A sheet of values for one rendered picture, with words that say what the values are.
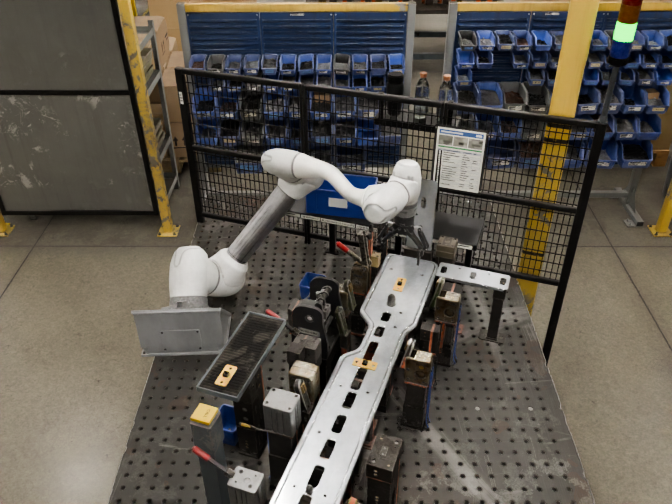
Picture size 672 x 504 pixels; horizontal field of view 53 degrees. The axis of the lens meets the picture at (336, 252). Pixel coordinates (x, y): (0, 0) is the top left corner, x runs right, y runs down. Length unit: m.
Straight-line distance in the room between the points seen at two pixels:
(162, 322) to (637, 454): 2.30
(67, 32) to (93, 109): 0.49
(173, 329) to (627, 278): 3.01
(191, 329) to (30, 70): 2.37
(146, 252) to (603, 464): 3.09
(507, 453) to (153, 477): 1.23
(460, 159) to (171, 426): 1.60
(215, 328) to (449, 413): 0.98
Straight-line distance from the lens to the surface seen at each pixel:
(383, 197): 2.24
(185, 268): 2.80
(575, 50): 2.76
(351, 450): 2.09
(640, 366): 4.08
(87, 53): 4.44
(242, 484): 1.97
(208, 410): 2.01
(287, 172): 2.64
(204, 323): 2.74
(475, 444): 2.54
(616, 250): 4.95
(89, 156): 4.76
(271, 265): 3.28
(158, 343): 2.84
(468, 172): 2.97
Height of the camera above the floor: 2.65
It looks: 36 degrees down
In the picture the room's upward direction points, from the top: straight up
